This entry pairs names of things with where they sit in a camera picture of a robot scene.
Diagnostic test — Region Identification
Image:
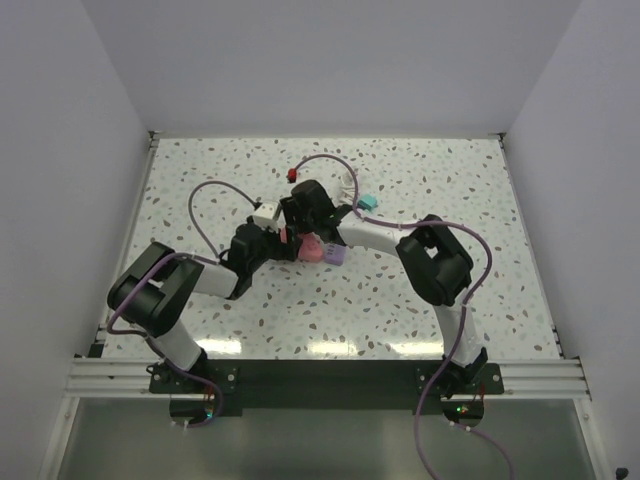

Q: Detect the pink triangular power strip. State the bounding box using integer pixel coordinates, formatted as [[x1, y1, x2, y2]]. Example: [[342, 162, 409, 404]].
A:
[[279, 227, 324, 263]]

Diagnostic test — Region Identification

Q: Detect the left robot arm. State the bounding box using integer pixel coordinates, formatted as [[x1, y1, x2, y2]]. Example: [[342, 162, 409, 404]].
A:
[[107, 223, 302, 392]]

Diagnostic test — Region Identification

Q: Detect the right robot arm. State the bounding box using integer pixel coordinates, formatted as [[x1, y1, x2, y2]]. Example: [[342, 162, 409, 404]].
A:
[[280, 180, 488, 393]]

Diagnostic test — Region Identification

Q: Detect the teal plug adapter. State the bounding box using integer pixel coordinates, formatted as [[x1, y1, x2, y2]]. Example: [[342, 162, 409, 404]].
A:
[[357, 194, 378, 212]]

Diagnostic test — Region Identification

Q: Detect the purple power strip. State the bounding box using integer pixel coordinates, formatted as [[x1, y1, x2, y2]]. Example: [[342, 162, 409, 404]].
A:
[[324, 243, 346, 266]]

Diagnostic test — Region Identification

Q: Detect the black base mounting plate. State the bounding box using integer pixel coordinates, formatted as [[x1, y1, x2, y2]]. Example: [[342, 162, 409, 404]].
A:
[[146, 359, 505, 422]]

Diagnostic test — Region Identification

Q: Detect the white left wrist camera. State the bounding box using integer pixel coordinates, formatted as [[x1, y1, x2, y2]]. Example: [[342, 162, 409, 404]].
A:
[[250, 201, 281, 232]]

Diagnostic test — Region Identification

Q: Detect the white coiled power cord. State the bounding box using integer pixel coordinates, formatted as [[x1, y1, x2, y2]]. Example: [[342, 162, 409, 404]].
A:
[[335, 169, 364, 204]]

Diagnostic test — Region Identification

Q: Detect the aluminium front rail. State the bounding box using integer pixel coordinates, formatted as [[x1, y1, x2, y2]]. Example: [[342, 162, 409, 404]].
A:
[[64, 358, 591, 400]]

